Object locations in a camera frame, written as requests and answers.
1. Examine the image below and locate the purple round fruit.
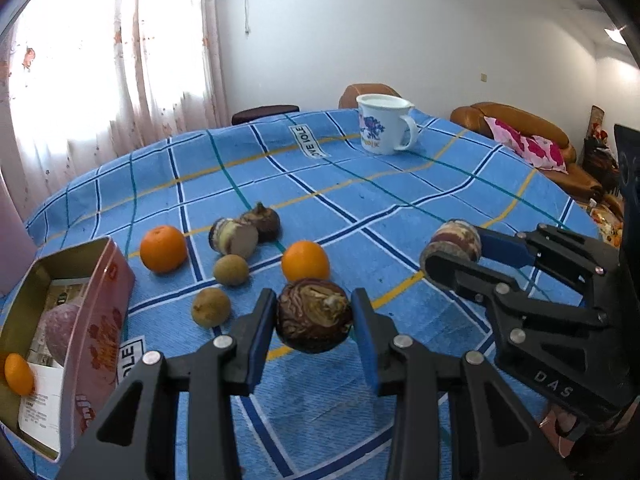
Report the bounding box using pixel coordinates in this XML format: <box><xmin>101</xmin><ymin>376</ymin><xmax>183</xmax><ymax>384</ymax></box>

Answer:
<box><xmin>43</xmin><ymin>300</ymin><xmax>81</xmax><ymax>366</ymax></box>

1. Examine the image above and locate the dark mottled bulb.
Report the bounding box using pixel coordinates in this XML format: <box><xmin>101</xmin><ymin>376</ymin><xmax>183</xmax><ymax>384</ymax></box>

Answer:
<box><xmin>276</xmin><ymin>278</ymin><xmax>354</xmax><ymax>354</ymax></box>

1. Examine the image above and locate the brown kiwi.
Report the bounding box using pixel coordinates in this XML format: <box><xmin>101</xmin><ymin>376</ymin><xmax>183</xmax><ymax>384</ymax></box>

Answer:
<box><xmin>213</xmin><ymin>255</ymin><xmax>250</xmax><ymax>287</ymax></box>
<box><xmin>191</xmin><ymin>287</ymin><xmax>231</xmax><ymax>328</ymax></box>

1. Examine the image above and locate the paper sheet in tin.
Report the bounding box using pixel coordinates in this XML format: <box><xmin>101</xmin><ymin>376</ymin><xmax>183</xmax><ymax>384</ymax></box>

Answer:
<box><xmin>18</xmin><ymin>363</ymin><xmax>64</xmax><ymax>453</ymax></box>

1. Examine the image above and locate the pink metal tin box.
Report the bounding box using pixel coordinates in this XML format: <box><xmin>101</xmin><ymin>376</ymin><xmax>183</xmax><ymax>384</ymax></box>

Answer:
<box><xmin>1</xmin><ymin>237</ymin><xmax>134</xmax><ymax>464</ymax></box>

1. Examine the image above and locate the pink floral cushion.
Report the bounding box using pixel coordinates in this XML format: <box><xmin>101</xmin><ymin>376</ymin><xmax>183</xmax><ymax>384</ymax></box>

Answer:
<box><xmin>485</xmin><ymin>117</ymin><xmax>567</xmax><ymax>174</ymax></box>

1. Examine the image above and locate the small orange in tin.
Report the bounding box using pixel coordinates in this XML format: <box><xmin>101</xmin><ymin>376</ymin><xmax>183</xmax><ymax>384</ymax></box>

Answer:
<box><xmin>3</xmin><ymin>353</ymin><xmax>35</xmax><ymax>396</ymax></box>

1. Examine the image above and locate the brown leather sofa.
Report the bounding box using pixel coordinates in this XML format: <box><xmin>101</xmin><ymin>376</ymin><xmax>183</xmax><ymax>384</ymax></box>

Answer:
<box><xmin>450</xmin><ymin>102</ymin><xmax>604</xmax><ymax>203</ymax></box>

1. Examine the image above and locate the pink plastic pitcher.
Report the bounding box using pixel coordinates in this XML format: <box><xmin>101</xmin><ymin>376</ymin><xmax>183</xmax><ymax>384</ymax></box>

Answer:
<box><xmin>0</xmin><ymin>179</ymin><xmax>37</xmax><ymax>296</ymax></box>

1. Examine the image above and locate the white floral mug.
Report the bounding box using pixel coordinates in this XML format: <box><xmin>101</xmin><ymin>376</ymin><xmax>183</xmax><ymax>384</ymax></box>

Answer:
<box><xmin>357</xmin><ymin>94</ymin><xmax>419</xmax><ymax>155</ymax></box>

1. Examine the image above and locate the blue plaid tablecloth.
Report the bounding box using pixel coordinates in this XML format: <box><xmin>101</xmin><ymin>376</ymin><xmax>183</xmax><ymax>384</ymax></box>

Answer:
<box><xmin>25</xmin><ymin>110</ymin><xmax>599</xmax><ymax>479</ymax></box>

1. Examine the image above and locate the brown leather armchair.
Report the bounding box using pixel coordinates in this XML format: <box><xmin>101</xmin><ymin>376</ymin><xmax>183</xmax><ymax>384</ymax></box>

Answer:
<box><xmin>338</xmin><ymin>84</ymin><xmax>400</xmax><ymax>110</ymax></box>

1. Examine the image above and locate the dark round stool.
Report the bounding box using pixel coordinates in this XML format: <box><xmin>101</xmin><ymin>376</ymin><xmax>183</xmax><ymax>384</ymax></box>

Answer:
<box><xmin>231</xmin><ymin>105</ymin><xmax>299</xmax><ymax>126</ymax></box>

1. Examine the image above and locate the pink sheer curtain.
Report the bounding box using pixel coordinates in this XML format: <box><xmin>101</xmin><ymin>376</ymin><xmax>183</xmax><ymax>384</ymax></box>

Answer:
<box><xmin>1</xmin><ymin>0</ymin><xmax>229</xmax><ymax>217</ymax></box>

